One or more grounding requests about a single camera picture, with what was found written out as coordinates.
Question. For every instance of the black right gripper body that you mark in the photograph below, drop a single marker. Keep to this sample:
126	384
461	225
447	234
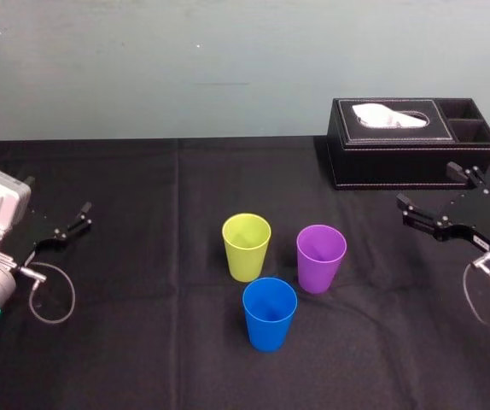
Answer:
484	218

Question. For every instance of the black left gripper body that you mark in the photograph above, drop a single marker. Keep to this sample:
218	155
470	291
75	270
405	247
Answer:
36	232

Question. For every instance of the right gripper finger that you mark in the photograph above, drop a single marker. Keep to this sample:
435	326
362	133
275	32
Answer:
469	177
418	218

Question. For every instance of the black leather tissue box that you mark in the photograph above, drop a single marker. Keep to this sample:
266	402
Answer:
381	164

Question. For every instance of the white tissue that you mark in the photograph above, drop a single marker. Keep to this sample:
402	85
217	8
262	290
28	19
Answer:
381	115

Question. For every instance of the purple plastic cup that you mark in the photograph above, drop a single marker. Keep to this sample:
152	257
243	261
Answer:
318	273

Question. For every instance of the black table cloth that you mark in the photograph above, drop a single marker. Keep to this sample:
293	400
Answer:
142	341

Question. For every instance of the yellow-green plastic cup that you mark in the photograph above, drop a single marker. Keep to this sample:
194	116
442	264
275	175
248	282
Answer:
245	256

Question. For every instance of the blue plastic cup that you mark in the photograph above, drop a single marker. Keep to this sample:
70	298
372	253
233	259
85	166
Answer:
268	333

